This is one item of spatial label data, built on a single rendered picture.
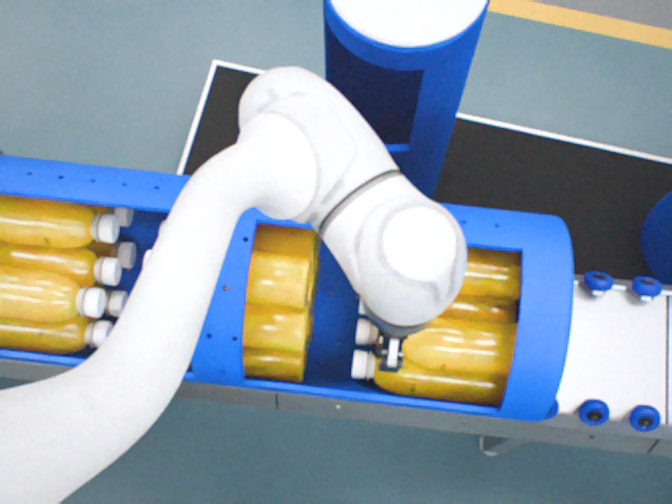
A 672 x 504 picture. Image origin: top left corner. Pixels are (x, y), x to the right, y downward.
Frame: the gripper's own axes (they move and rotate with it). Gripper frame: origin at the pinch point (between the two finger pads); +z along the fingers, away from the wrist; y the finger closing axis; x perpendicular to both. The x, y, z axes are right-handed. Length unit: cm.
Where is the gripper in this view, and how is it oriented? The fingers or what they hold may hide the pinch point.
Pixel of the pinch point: (390, 334)
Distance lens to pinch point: 116.0
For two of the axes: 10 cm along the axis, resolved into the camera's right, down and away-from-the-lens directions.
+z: 0.0, 2.9, 9.6
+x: -9.9, -1.1, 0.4
